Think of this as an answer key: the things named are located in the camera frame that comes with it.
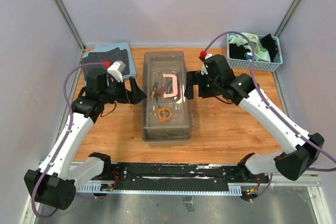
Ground black cloth in basket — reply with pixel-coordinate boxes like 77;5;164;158
229;34;279;63

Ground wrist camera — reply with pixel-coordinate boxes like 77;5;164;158
199;51;213;75
103;61;125;82

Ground grey plastic tool box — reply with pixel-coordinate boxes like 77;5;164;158
142;51;192;146

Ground dark grey checked cloth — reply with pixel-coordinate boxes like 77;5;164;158
80;47;130;79

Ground light blue folded cloth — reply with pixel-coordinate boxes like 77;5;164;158
80;42;137;80

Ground orange tape measure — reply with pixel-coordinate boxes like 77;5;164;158
158;107;172;122

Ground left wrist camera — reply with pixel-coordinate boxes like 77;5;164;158
103;61;125;82

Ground blue plastic basket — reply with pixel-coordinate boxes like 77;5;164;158
227;33;283;72

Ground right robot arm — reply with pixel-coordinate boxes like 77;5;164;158
184;55;324;182

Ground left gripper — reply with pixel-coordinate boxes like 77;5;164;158
101;76;146;104

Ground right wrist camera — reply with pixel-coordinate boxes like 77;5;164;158
199;51;213;75

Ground yellow handled pliers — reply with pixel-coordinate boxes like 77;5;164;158
151;82;159;100

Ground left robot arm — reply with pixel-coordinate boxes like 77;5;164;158
24;67;147;216

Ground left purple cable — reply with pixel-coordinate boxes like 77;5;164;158
30;61;116;219

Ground green cloth in basket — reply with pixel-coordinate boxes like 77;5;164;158
229;33;271;62

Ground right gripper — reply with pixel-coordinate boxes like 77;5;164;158
184;70;222;99

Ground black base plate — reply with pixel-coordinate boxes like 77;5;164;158
81;162;270;193

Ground aluminium frame rail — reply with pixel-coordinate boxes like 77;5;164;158
21;163;335;223

